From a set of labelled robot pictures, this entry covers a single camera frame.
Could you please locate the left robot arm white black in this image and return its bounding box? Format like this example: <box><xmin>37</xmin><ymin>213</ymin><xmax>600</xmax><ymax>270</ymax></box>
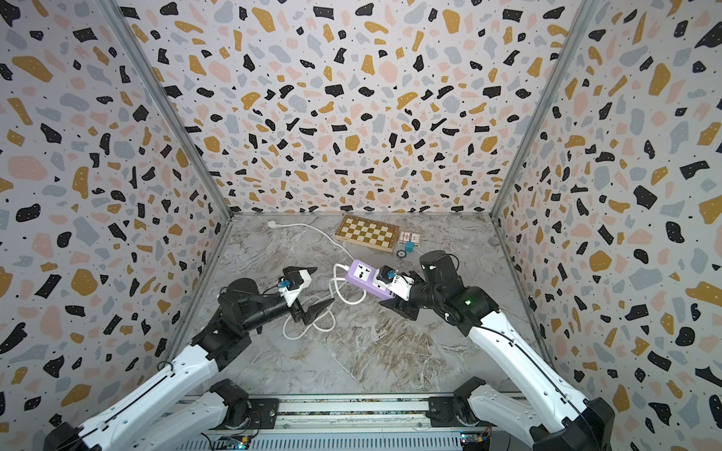
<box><xmin>43</xmin><ymin>266</ymin><xmax>334</xmax><ymax>450</ymax></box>

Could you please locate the white power cord with plug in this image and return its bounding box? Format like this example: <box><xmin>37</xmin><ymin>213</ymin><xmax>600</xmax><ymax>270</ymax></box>
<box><xmin>266</xmin><ymin>219</ymin><xmax>369</xmax><ymax>342</ymax></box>

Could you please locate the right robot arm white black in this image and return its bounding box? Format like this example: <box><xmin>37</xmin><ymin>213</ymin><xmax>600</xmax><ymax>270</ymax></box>
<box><xmin>372</xmin><ymin>250</ymin><xmax>615</xmax><ymax>450</ymax></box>

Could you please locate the playing card box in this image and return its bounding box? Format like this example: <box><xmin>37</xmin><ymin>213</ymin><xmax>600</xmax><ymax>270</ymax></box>
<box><xmin>399</xmin><ymin>231</ymin><xmax>420</xmax><ymax>245</ymax></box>

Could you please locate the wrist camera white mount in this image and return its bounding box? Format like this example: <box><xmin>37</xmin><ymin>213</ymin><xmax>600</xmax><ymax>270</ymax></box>
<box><xmin>375</xmin><ymin>265</ymin><xmax>417</xmax><ymax>301</ymax></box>
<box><xmin>278</xmin><ymin>276</ymin><xmax>312</xmax><ymax>307</ymax></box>

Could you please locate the wooden chess board box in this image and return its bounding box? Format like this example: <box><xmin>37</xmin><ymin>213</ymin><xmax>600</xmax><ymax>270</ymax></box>
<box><xmin>334</xmin><ymin>215</ymin><xmax>400</xmax><ymax>253</ymax></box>

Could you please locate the purple power strip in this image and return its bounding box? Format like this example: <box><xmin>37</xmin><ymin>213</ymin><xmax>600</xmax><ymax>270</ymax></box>
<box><xmin>345</xmin><ymin>259</ymin><xmax>394</xmax><ymax>301</ymax></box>

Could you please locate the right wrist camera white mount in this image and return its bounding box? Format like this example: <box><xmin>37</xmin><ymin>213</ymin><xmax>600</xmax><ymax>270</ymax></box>
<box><xmin>375</xmin><ymin>265</ymin><xmax>417</xmax><ymax>301</ymax></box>

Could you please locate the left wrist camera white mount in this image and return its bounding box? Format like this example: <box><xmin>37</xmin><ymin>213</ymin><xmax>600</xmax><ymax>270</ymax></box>
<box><xmin>278</xmin><ymin>276</ymin><xmax>312</xmax><ymax>307</ymax></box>

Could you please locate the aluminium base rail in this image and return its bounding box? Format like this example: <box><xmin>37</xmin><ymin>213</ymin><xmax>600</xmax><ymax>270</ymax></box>
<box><xmin>179</xmin><ymin>393</ymin><xmax>527</xmax><ymax>450</ymax></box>

